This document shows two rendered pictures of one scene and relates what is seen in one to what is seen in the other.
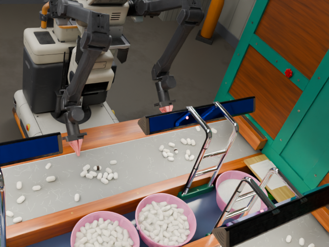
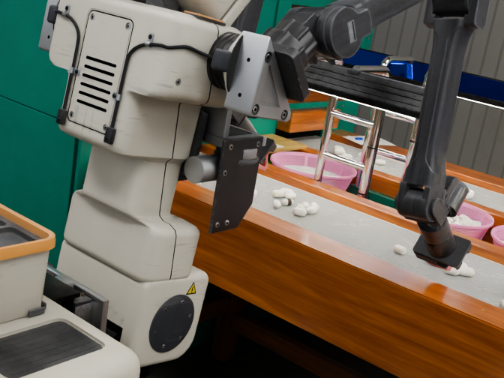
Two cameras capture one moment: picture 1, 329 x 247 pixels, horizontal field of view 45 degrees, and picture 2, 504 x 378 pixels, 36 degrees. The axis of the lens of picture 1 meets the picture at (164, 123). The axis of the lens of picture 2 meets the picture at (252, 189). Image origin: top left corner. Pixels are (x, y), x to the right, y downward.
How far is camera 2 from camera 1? 2.75 m
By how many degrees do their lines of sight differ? 88
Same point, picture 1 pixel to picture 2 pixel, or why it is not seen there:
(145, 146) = (310, 227)
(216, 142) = not seen: hidden behind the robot
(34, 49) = (135, 368)
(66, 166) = (475, 292)
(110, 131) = (332, 247)
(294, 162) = not seen: hidden behind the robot
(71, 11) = (373, 12)
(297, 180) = (255, 122)
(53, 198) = not seen: outside the picture
